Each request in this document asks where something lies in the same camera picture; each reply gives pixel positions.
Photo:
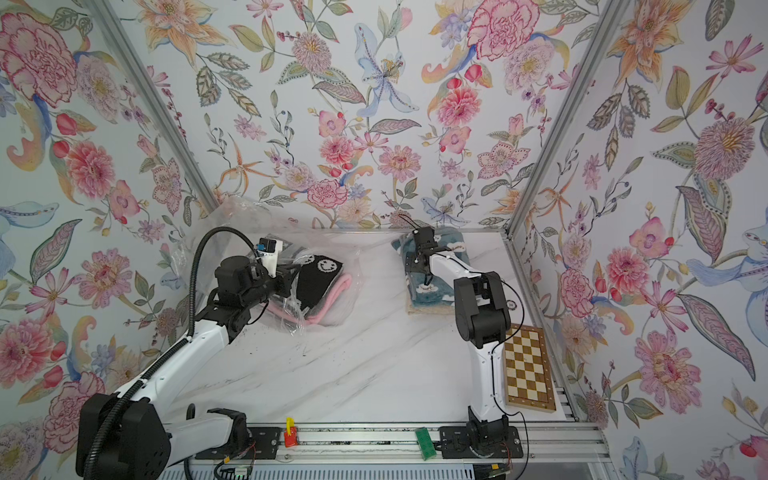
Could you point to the red yellow clamp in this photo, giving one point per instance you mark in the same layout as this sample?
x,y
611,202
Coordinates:
x,y
290,433

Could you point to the pink folded blanket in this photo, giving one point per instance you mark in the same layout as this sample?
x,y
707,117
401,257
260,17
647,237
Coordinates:
x,y
317,313

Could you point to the black smiley knitted blanket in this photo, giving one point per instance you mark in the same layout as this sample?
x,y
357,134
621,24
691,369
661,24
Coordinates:
x,y
316,274

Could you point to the green block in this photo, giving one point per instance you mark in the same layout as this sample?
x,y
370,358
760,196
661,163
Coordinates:
x,y
426,445

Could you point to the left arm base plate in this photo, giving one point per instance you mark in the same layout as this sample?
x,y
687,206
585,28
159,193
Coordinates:
x,y
262,444

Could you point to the aluminium corner post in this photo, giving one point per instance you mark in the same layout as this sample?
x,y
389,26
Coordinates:
x,y
135,70
606,26

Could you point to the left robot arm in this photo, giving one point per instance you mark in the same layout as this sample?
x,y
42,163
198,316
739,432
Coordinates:
x,y
123,436

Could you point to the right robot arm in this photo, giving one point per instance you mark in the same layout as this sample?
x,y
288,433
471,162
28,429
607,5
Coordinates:
x,y
482,318

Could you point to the right aluminium corner post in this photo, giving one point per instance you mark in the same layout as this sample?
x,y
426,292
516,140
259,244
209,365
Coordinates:
x,y
606,26

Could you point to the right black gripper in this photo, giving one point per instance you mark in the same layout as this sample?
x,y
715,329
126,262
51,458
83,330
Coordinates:
x,y
412,262

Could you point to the aluminium front rail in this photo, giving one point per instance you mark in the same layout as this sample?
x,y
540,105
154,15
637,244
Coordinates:
x,y
379,442

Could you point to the teal cloud pattern blanket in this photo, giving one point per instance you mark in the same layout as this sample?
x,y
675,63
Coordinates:
x,y
444,266

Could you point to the beige knitted blanket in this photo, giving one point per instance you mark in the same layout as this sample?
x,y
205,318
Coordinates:
x,y
430,306

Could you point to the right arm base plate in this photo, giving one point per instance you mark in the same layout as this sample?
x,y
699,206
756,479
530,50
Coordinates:
x,y
455,443

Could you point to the wooden chessboard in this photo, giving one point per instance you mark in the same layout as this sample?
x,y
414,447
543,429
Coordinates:
x,y
527,371

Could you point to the left aluminium corner post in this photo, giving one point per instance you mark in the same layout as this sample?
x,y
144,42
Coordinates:
x,y
135,70

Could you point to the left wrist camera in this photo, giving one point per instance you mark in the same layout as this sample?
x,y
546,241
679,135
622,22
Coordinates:
x,y
270,252

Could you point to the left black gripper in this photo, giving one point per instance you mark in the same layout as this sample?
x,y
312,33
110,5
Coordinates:
x,y
283,280

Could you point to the clear plastic vacuum bag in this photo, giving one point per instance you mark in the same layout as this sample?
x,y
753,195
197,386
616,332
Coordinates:
x,y
234,229

